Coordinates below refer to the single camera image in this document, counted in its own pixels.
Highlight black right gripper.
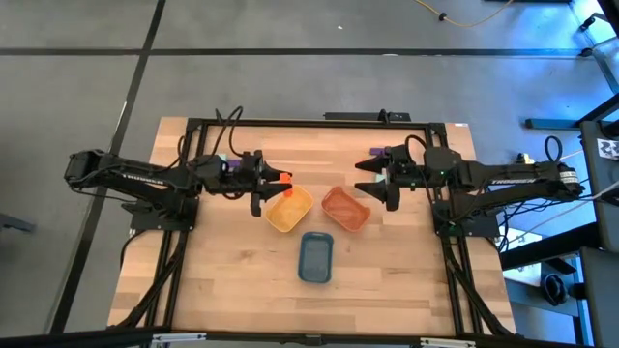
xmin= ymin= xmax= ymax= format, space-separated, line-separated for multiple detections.
xmin=353 ymin=143 xmax=427 ymax=213

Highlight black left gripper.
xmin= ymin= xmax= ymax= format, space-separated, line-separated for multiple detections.
xmin=222 ymin=149 xmax=294 ymax=218

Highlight yellow plastic bin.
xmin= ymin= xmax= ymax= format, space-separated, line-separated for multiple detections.
xmin=264 ymin=184 xmax=315 ymax=234

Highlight orange plastic bin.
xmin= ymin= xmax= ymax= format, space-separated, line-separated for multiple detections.
xmin=320 ymin=186 xmax=372 ymax=233

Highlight black clamp bar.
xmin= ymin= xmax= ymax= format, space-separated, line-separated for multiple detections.
xmin=323 ymin=108 xmax=413 ymax=123

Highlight blue plastic bin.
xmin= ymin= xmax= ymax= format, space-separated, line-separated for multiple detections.
xmin=297 ymin=231 xmax=336 ymax=284

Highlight black headphones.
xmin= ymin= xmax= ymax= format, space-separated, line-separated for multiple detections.
xmin=541 ymin=273 xmax=572 ymax=306

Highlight dark grey cabinet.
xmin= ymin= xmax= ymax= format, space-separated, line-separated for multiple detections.
xmin=577 ymin=246 xmax=619 ymax=348
xmin=578 ymin=119 xmax=619 ymax=252

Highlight black white fiducial tag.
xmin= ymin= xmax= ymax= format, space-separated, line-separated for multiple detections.
xmin=596 ymin=138 xmax=619 ymax=161

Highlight black aluminium crossbeam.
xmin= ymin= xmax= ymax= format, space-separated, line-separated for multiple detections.
xmin=0 ymin=326 xmax=619 ymax=348

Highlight grey furniture leg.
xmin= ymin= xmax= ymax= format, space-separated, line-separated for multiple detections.
xmin=0 ymin=212 xmax=36 ymax=234

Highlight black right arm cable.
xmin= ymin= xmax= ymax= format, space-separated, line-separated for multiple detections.
xmin=404 ymin=133 xmax=427 ymax=163

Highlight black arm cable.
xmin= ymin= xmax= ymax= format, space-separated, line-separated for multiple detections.
xmin=404 ymin=133 xmax=427 ymax=163
xmin=212 ymin=105 xmax=246 ymax=159

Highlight black metal table frame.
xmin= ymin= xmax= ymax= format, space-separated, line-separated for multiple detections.
xmin=108 ymin=117 xmax=518 ymax=339

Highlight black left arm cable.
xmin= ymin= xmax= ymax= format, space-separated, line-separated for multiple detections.
xmin=212 ymin=105 xmax=246 ymax=159

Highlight black looped base cable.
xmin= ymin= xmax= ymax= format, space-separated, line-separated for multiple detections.
xmin=545 ymin=134 xmax=565 ymax=163

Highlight yellow extension cable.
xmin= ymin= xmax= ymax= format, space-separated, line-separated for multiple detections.
xmin=413 ymin=0 xmax=515 ymax=29

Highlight silver metal bracket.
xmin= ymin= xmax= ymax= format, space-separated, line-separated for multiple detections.
xmin=419 ymin=336 xmax=478 ymax=348
xmin=151 ymin=332 xmax=208 ymax=345

